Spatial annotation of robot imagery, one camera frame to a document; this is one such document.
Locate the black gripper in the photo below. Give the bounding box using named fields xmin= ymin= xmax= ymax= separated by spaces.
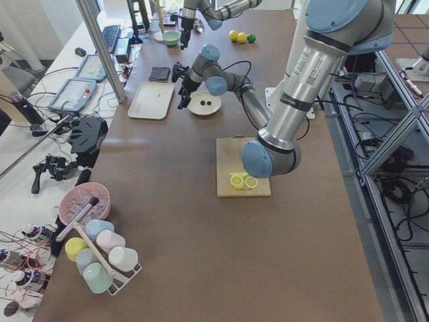
xmin=180 ymin=15 xmax=194 ymax=50
xmin=178 ymin=77 xmax=200 ymax=109

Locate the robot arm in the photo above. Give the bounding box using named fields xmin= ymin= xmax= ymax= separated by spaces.
xmin=172 ymin=1 xmax=395 ymax=178
xmin=180 ymin=0 xmax=262 ymax=50

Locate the cream rabbit tray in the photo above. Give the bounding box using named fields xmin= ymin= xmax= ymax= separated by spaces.
xmin=127 ymin=82 xmax=174 ymax=120

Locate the cream round plate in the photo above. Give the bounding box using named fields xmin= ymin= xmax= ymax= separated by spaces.
xmin=188 ymin=91 xmax=221 ymax=116

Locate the shiny metal object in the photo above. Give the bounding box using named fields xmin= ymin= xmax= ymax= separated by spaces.
xmin=193 ymin=18 xmax=205 ymax=34

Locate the green bowl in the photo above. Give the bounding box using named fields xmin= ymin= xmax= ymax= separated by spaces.
xmin=162 ymin=31 xmax=180 ymax=46

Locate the wooden stand with base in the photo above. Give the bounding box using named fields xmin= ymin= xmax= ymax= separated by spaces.
xmin=150 ymin=0 xmax=165 ymax=44

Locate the grey folded cloth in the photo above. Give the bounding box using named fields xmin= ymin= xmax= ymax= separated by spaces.
xmin=149 ymin=66 xmax=170 ymax=81

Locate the whole lemon upper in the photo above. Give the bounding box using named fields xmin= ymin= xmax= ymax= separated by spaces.
xmin=229 ymin=30 xmax=239 ymax=42

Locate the whole lemon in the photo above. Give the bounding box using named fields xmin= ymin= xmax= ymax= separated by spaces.
xmin=237 ymin=32 xmax=247 ymax=44
xmin=229 ymin=30 xmax=239 ymax=42

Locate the whole lemon lower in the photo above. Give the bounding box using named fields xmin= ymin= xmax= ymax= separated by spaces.
xmin=237 ymin=32 xmax=247 ymax=44

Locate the green lime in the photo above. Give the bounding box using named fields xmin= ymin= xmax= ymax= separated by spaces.
xmin=247 ymin=34 xmax=256 ymax=44

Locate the wooden cutting board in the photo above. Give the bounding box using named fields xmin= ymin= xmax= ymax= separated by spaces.
xmin=216 ymin=137 xmax=271 ymax=197

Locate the black keyboard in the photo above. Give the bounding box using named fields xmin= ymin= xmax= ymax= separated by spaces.
xmin=102 ymin=25 xmax=121 ymax=54

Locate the yellow plastic knife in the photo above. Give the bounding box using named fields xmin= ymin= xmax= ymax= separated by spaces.
xmin=229 ymin=172 xmax=248 ymax=177

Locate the teach pendant far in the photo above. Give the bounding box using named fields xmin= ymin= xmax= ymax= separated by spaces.
xmin=75 ymin=54 xmax=107 ymax=83

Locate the teach pendant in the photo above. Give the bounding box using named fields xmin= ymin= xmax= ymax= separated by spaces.
xmin=75 ymin=54 xmax=107 ymax=83
xmin=48 ymin=78 xmax=97 ymax=113

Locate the black plastic stand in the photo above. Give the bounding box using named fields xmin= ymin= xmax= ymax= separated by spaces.
xmin=68 ymin=117 xmax=108 ymax=168

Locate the lemon slice lower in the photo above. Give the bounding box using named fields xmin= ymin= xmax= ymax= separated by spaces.
xmin=245 ymin=176 xmax=258 ymax=189

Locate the teach pendant near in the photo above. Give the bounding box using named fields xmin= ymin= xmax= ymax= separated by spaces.
xmin=48 ymin=78 xmax=97 ymax=113

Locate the black computer mouse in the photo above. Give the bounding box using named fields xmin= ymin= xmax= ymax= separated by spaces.
xmin=74 ymin=47 xmax=86 ymax=57

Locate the steel muddler black tip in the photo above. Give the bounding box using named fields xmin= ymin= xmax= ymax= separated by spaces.
xmin=55 ymin=197 xmax=99 ymax=243

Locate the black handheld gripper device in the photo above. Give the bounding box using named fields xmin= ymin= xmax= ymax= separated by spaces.
xmin=32 ymin=154 xmax=78 ymax=194

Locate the pink bowl with ice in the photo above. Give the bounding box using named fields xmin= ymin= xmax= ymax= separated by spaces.
xmin=59 ymin=182 xmax=111 ymax=226

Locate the light blue cup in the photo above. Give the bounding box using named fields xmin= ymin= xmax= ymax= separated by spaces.
xmin=85 ymin=219 xmax=115 ymax=242

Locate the pink cup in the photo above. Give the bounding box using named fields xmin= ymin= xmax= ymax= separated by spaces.
xmin=96 ymin=229 xmax=126 ymax=254

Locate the yellow cup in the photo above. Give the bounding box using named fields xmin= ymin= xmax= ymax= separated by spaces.
xmin=64 ymin=237 xmax=88 ymax=262

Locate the grey cup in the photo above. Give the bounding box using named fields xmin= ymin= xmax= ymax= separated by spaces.
xmin=75 ymin=248 xmax=99 ymax=276

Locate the tea bottle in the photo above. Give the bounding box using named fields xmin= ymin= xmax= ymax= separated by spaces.
xmin=12 ymin=269 xmax=50 ymax=292
xmin=1 ymin=249 xmax=39 ymax=270
xmin=21 ymin=224 xmax=54 ymax=245

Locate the mint white cup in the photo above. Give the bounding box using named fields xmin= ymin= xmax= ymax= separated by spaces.
xmin=83 ymin=262 xmax=113 ymax=294

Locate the tea bottle middle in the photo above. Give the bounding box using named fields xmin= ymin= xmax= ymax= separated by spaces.
xmin=1 ymin=249 xmax=39 ymax=270

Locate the tea bottle lower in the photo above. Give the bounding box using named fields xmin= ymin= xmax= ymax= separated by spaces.
xmin=12 ymin=269 xmax=50 ymax=292

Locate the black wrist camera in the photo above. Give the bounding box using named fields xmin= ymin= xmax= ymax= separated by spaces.
xmin=171 ymin=62 xmax=190 ymax=83

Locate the aluminium frame post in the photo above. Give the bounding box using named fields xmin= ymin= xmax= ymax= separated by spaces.
xmin=76 ymin=0 xmax=125 ymax=103

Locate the white wire cup rack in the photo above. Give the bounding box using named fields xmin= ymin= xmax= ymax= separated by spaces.
xmin=107 ymin=263 xmax=143 ymax=296

